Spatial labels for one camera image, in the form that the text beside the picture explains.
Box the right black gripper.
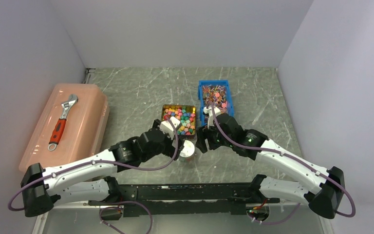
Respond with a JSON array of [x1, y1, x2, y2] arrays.
[[195, 122, 234, 153]]

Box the round white jar lid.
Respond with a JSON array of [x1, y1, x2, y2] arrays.
[[180, 140, 195, 158]]

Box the tin of star candies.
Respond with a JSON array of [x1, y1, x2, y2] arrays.
[[161, 104, 197, 139]]

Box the small clear glass jar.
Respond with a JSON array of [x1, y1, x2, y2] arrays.
[[178, 155, 194, 162]]

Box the blue bin of lollipops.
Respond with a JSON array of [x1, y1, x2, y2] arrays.
[[198, 80, 234, 126]]

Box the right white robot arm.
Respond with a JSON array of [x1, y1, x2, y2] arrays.
[[196, 114, 346, 219]]

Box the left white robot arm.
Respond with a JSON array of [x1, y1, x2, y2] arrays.
[[21, 117, 184, 217]]

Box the orange translucent storage box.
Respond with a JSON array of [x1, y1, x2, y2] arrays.
[[19, 83, 110, 173]]

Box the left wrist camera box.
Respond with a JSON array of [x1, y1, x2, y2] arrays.
[[159, 117, 181, 139]]

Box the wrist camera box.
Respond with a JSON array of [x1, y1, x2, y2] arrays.
[[159, 117, 181, 139], [203, 106, 221, 127]]

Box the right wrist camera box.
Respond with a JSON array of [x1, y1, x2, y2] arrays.
[[203, 106, 221, 127]]

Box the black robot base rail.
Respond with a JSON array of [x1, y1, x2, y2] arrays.
[[87, 182, 281, 217]]

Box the red handled adjustable wrench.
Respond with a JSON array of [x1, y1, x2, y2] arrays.
[[48, 94, 78, 152]]

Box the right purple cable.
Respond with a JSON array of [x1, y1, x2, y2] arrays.
[[206, 102, 356, 226]]

